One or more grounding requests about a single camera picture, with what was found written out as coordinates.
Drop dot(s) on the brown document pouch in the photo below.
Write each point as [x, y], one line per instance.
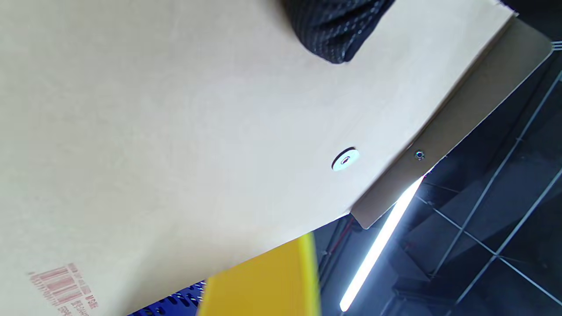
[175, 131]

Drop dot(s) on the stack of yellow cardstock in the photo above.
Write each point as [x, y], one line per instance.
[263, 281]

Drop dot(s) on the blue plastic file holder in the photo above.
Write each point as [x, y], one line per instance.
[175, 303]

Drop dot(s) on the person's left hand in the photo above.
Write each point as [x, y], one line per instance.
[333, 30]

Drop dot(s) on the long ceiling light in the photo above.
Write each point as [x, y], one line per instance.
[377, 245]

